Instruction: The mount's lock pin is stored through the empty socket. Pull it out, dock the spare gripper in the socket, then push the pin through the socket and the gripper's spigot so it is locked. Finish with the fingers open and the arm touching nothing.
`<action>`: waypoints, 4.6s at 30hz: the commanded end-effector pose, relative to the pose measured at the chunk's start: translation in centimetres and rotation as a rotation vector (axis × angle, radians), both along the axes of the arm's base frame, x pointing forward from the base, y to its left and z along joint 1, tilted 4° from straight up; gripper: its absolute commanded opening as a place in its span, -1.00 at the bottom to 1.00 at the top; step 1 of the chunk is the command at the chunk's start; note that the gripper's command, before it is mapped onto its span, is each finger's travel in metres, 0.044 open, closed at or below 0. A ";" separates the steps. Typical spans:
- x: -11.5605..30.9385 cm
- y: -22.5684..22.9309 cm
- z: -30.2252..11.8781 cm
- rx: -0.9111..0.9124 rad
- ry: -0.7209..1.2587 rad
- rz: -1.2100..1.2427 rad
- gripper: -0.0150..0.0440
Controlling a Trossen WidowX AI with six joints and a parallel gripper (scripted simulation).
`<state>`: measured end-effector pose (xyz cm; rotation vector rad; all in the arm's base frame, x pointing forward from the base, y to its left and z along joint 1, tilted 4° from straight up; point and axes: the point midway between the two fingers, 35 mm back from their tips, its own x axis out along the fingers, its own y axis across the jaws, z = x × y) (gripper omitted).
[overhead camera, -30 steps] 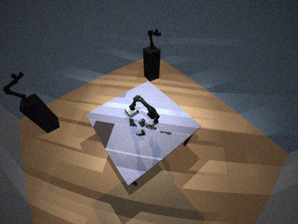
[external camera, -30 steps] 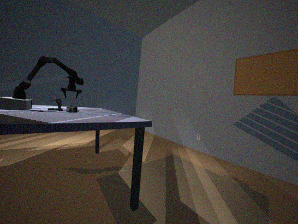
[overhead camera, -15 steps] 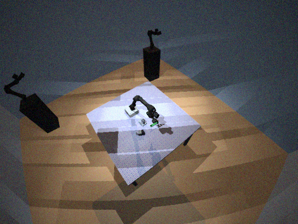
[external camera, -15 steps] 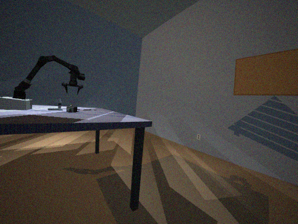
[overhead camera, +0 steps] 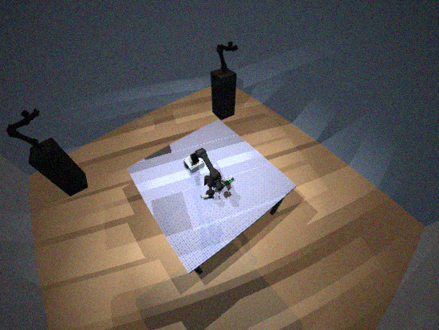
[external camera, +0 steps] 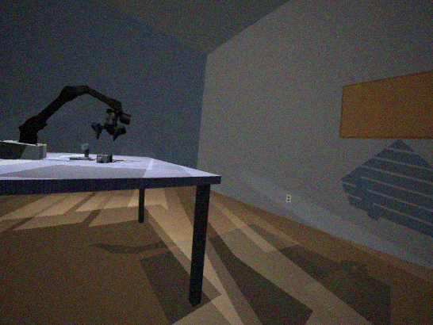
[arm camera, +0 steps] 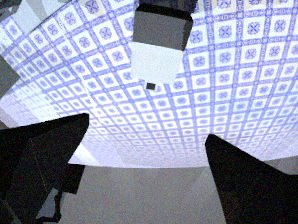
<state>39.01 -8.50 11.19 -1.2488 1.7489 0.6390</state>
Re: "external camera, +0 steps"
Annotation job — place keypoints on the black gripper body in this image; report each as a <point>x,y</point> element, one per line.
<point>109,125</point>

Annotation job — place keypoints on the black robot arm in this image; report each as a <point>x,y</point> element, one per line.
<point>34,124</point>

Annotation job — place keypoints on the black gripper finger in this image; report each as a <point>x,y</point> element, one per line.
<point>117,132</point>
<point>98,131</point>

